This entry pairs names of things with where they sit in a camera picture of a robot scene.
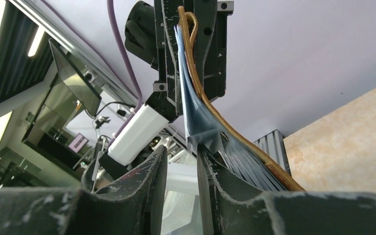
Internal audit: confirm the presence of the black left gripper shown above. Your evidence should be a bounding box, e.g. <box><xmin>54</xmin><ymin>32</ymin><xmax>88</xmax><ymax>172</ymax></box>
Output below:
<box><xmin>154</xmin><ymin>0</ymin><xmax>234</xmax><ymax>116</ymax></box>

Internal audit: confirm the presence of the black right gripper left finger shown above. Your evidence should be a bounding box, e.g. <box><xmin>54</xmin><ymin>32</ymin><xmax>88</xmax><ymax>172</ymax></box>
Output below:
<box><xmin>0</xmin><ymin>145</ymin><xmax>168</xmax><ymax>235</ymax></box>

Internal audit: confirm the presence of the brown leather card holder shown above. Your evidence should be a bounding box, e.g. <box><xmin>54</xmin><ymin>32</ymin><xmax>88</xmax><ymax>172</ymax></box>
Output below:
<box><xmin>174</xmin><ymin>6</ymin><xmax>304</xmax><ymax>191</ymax></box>

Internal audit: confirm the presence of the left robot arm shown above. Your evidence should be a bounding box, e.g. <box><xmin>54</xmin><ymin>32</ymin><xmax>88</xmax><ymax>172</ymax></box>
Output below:
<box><xmin>101</xmin><ymin>0</ymin><xmax>234</xmax><ymax>179</ymax></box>

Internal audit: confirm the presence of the aluminium frame rail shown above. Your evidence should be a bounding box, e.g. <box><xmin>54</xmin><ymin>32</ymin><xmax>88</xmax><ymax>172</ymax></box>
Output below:
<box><xmin>254</xmin><ymin>129</ymin><xmax>291</xmax><ymax>175</ymax></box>

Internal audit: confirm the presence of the white perforated basket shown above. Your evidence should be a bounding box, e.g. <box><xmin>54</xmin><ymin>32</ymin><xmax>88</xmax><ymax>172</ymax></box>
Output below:
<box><xmin>161</xmin><ymin>150</ymin><xmax>203</xmax><ymax>235</ymax></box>

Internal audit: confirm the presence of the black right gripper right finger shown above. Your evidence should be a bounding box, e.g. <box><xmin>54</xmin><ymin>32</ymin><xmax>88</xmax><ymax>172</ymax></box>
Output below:
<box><xmin>197</xmin><ymin>144</ymin><xmax>376</xmax><ymax>235</ymax></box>

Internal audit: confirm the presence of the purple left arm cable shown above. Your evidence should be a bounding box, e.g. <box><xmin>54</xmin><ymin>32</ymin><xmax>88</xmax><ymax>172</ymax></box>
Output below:
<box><xmin>40</xmin><ymin>0</ymin><xmax>143</xmax><ymax>140</ymax></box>

